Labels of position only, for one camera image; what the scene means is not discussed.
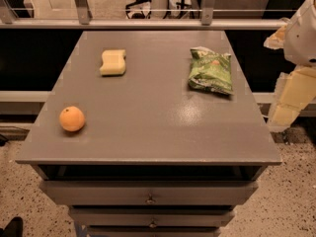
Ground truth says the top drawer knob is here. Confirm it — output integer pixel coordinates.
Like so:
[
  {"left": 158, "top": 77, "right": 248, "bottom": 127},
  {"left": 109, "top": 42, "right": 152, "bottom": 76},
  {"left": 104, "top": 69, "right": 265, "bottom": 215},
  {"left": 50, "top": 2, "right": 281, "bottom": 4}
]
[{"left": 145, "top": 194, "right": 156, "bottom": 205}]

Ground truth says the black office chair base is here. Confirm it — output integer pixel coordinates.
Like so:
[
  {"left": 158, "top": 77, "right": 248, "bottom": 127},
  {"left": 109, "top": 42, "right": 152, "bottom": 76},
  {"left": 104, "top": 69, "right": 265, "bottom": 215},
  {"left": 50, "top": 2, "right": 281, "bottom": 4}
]
[{"left": 124, "top": 0, "right": 193, "bottom": 20}]

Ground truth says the yellow sponge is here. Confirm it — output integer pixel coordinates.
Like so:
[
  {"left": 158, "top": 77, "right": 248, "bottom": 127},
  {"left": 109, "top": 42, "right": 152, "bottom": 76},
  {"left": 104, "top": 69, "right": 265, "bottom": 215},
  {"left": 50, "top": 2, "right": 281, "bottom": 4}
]
[{"left": 100, "top": 49, "right": 126, "bottom": 76}]

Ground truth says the black shoe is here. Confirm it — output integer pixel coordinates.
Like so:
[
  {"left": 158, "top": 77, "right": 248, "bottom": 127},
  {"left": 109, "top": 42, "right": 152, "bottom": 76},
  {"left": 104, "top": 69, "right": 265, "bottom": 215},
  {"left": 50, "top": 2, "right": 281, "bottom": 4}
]
[{"left": 0, "top": 217, "right": 23, "bottom": 237}]

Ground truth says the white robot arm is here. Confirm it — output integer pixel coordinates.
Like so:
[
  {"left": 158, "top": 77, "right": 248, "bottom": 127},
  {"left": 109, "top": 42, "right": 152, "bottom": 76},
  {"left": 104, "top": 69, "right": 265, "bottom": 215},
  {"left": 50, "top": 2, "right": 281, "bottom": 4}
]
[{"left": 264, "top": 0, "right": 316, "bottom": 132}]

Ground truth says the drawer knob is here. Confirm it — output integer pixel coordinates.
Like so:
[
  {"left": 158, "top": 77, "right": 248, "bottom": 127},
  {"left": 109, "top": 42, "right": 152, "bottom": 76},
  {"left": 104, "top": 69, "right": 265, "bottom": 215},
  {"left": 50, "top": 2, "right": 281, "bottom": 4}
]
[
  {"left": 145, "top": 194, "right": 156, "bottom": 205},
  {"left": 148, "top": 219, "right": 158, "bottom": 229}
]

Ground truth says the metal railing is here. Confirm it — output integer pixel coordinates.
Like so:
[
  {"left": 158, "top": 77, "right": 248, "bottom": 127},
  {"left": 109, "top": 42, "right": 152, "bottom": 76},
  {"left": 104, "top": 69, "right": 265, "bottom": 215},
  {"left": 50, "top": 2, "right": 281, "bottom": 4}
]
[{"left": 0, "top": 0, "right": 316, "bottom": 31}]

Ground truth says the grey drawer cabinet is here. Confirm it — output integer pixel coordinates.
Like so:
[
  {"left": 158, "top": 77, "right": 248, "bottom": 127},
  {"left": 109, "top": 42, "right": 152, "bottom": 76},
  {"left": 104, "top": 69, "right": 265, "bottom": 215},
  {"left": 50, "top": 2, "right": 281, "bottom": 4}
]
[{"left": 18, "top": 31, "right": 280, "bottom": 237}]

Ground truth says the orange fruit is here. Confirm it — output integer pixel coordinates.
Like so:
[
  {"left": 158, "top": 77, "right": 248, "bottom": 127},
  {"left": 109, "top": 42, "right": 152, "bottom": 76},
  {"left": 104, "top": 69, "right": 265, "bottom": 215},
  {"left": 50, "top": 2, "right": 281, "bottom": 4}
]
[{"left": 59, "top": 106, "right": 85, "bottom": 131}]

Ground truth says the green jalapeno chip bag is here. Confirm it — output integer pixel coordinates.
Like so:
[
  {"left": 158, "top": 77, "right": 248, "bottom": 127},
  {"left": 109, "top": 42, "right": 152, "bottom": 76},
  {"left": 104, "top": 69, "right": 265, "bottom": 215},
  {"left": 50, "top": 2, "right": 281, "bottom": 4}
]
[{"left": 188, "top": 46, "right": 233, "bottom": 95}]

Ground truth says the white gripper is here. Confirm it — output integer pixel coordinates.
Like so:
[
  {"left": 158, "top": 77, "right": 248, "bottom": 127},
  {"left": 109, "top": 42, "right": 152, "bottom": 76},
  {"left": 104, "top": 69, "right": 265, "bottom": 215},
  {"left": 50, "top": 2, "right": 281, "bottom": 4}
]
[{"left": 264, "top": 0, "right": 316, "bottom": 132}]

